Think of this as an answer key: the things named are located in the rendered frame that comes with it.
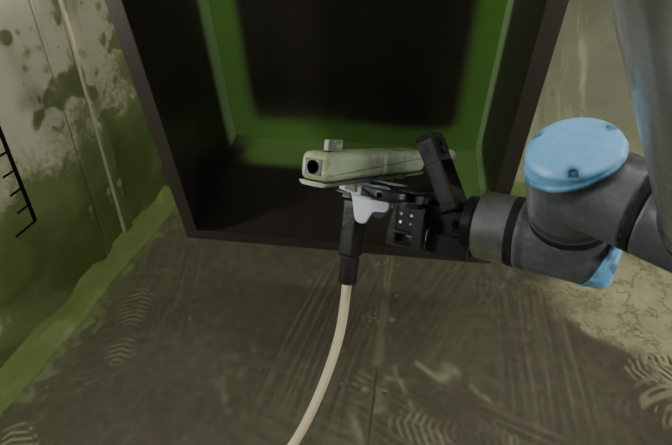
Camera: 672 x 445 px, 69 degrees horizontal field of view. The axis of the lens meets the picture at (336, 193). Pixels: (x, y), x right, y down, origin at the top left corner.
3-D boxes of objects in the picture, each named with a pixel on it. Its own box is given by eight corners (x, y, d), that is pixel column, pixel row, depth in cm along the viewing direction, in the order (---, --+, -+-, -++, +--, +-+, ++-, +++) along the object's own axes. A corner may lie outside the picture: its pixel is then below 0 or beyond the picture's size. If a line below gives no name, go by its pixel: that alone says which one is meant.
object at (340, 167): (313, 308, 67) (330, 141, 63) (286, 298, 69) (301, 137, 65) (447, 245, 107) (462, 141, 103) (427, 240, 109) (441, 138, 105)
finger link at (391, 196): (356, 196, 69) (415, 208, 65) (357, 186, 69) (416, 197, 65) (369, 193, 73) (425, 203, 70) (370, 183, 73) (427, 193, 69)
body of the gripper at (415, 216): (380, 242, 69) (461, 265, 63) (387, 183, 68) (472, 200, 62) (404, 234, 76) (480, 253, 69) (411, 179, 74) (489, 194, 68)
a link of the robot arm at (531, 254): (635, 195, 55) (626, 244, 62) (520, 176, 61) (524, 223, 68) (618, 264, 50) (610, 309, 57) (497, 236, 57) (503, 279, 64)
